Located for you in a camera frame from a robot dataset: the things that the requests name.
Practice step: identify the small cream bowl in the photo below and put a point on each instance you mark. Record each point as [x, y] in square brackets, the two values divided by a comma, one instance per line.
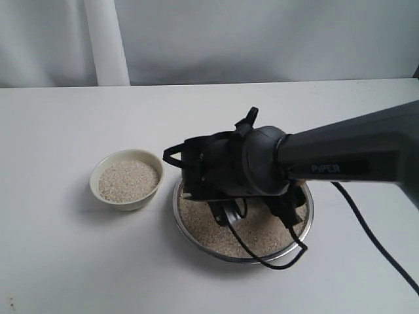
[127, 179]

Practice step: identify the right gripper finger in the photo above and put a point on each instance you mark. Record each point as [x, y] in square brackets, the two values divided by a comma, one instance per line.
[225, 212]
[285, 206]

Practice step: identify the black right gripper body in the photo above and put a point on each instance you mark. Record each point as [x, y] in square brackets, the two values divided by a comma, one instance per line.
[213, 168]

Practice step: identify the white backdrop curtain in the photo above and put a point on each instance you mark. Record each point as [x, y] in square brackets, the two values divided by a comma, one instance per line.
[122, 43]

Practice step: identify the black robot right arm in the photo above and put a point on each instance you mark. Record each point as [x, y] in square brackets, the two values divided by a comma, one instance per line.
[255, 162]

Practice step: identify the round steel rice tray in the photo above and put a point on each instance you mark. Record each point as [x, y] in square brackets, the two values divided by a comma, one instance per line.
[263, 233]

